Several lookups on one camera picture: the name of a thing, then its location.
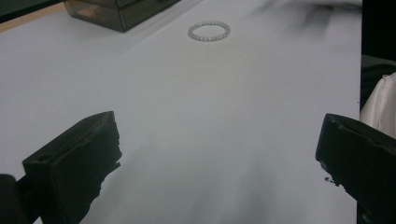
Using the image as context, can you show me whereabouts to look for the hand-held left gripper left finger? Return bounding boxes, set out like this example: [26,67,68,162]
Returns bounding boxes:
[21,110,122,224]

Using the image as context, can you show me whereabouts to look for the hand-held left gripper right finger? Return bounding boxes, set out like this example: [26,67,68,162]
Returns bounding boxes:
[315,113,396,224]

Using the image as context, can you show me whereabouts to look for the smoky clear acrylic drawer box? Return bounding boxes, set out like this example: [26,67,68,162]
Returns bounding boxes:
[64,0,182,34]

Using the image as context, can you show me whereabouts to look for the pale green bead bracelet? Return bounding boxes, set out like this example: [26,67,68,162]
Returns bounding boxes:
[187,20,232,43]

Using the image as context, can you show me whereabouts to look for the white cloth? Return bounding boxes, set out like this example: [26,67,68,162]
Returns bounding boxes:
[360,72,396,140]

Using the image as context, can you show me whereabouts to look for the white table mat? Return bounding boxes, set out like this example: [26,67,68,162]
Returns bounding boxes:
[0,0,364,224]

